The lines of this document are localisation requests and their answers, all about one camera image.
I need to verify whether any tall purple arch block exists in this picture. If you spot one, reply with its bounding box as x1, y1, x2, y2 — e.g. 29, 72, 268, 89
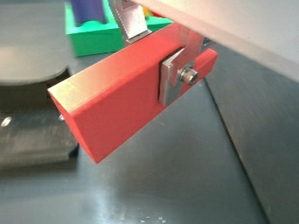
69, 0, 107, 26

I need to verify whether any red hexagon block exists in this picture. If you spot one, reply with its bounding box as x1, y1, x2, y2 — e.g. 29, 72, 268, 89
152, 11, 164, 18

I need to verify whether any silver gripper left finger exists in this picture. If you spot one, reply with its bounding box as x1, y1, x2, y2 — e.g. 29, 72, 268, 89
108, 0, 152, 45

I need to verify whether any green shape-sorter board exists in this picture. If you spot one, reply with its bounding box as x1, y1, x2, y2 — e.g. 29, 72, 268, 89
64, 0, 172, 57

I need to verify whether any red double-square block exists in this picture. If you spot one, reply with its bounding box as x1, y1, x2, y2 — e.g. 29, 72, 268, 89
49, 26, 217, 162

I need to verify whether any black curved holder stand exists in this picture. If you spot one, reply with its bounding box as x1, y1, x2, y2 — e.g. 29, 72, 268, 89
0, 70, 79, 171

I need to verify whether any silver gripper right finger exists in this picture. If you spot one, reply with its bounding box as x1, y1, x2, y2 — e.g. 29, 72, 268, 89
159, 24, 212, 106

